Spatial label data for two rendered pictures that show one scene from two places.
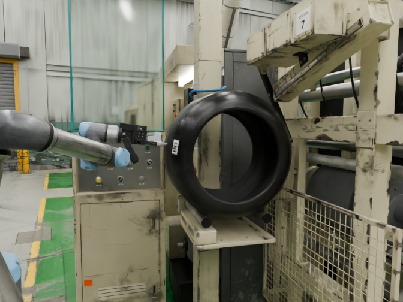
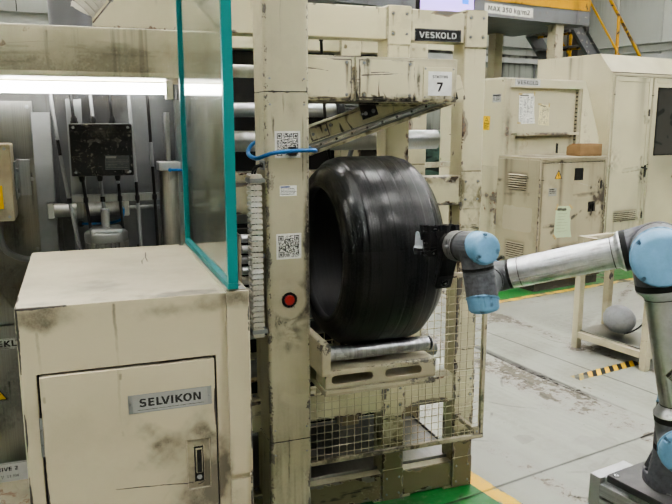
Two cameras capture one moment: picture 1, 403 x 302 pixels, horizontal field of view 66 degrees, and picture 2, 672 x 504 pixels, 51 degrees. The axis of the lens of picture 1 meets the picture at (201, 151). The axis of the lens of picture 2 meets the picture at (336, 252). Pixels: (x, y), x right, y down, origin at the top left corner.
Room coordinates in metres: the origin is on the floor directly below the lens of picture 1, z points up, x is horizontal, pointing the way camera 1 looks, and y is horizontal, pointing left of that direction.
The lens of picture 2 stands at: (1.76, 2.04, 1.57)
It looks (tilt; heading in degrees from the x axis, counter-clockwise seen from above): 10 degrees down; 265
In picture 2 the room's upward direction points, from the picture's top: straight up
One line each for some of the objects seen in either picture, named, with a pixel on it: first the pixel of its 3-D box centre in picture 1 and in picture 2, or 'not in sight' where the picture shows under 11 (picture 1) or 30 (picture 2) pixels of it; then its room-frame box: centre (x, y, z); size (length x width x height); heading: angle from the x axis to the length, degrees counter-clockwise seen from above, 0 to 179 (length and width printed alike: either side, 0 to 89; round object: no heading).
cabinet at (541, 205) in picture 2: not in sight; (550, 219); (-0.96, -4.61, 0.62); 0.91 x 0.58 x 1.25; 25
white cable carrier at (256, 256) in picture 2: not in sight; (257, 256); (1.81, 0.02, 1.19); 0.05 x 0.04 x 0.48; 105
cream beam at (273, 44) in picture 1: (297, 38); (362, 81); (1.44, -0.43, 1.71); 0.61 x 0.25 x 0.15; 15
